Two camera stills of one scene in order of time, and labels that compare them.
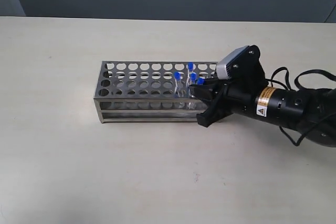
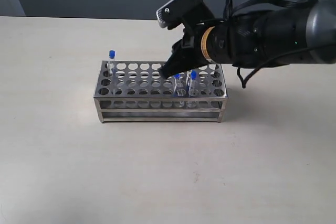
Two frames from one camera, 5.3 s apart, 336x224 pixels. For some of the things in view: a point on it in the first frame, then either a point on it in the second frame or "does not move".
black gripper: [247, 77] → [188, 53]
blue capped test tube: [200, 81] → [111, 63]
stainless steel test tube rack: [145, 92] does not move
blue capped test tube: [193, 77] does not move
